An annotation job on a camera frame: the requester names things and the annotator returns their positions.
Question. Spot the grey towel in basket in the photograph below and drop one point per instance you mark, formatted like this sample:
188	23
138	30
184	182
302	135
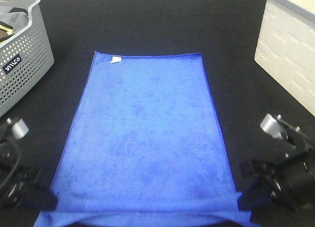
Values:
14	21

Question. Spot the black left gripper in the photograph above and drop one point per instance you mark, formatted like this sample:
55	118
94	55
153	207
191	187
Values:
18	182

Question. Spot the grey perforated plastic basket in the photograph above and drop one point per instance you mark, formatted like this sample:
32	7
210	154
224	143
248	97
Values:
25	57

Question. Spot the yellow cloth in basket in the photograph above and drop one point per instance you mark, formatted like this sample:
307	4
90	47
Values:
9	30

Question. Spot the brown cloth in basket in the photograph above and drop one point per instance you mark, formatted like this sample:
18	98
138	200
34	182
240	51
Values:
4	36

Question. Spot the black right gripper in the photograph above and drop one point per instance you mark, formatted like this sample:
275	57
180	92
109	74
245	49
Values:
291	180

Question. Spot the white slotted plastic crate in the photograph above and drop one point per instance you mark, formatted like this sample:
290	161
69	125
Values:
286	47

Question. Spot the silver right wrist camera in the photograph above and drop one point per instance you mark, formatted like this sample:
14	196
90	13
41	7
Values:
273	128

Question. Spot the blue microfiber towel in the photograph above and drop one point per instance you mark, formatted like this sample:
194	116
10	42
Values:
145	149

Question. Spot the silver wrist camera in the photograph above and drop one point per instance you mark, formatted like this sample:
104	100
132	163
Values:
273	128
18	127

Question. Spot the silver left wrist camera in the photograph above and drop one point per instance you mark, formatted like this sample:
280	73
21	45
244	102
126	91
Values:
18	127

